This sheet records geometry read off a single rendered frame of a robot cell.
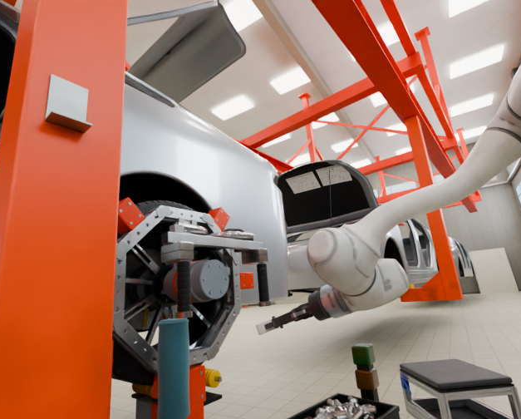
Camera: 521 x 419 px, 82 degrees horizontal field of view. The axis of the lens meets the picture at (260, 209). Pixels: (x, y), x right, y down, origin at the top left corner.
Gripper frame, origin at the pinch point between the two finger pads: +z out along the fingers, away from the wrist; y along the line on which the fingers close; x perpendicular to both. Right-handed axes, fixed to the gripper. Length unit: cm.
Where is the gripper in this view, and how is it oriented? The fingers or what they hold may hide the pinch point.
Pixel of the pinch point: (267, 326)
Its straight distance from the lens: 95.1
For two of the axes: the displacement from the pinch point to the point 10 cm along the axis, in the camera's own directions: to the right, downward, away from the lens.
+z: -7.7, 4.8, 4.2
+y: -5.5, -1.5, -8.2
